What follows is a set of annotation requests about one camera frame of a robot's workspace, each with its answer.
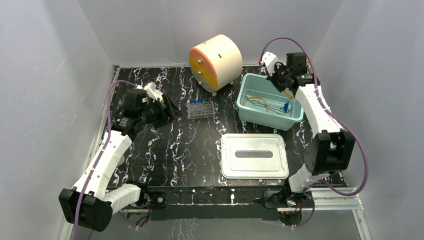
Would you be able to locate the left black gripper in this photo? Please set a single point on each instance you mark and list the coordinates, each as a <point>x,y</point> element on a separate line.
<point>163,108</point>

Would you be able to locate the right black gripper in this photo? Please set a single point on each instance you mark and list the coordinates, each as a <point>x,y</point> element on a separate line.
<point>278,68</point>

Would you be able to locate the clear graduated cylinder blue base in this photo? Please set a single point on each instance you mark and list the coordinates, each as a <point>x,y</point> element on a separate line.
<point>280,107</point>

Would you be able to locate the metal crucible tongs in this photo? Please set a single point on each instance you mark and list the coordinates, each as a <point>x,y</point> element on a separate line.
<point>264,104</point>

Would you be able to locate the white bin lid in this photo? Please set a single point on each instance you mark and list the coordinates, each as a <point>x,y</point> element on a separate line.
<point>254,156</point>

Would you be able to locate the tan rubber tubing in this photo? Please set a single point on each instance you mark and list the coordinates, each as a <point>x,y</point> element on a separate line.
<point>255,100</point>

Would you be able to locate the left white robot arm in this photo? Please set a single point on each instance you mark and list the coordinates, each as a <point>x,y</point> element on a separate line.
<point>87,203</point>

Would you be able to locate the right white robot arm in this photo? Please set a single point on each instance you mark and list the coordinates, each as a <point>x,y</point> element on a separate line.
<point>332,146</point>

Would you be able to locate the clear test tube rack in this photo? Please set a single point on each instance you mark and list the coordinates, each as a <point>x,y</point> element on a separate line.
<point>197,111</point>

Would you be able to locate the light blue plastic bin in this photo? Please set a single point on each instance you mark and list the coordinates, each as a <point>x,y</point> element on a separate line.
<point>257,85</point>

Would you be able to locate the round cream drawer cabinet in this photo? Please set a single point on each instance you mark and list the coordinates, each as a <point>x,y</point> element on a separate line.
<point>215,63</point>

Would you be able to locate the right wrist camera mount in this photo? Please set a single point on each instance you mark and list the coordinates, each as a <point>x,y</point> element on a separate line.
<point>268,61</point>

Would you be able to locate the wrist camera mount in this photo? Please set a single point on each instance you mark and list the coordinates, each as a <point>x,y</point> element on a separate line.
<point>153,92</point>
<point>268,61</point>

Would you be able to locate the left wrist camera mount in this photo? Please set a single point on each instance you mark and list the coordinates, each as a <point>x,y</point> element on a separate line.
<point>153,92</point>

